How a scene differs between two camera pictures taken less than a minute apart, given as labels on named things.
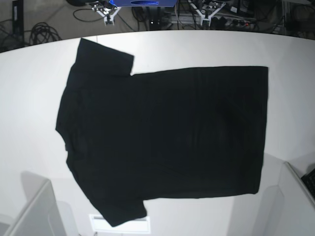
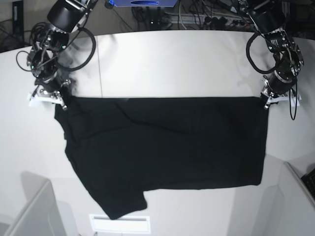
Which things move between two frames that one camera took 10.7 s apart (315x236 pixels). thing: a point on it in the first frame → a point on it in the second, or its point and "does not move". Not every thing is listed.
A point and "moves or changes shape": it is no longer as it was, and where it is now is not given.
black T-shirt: x=182 y=133 moves or changes shape
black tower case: x=17 y=19 does not move
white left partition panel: x=41 y=216 does not move
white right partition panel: x=298 y=216 does not move
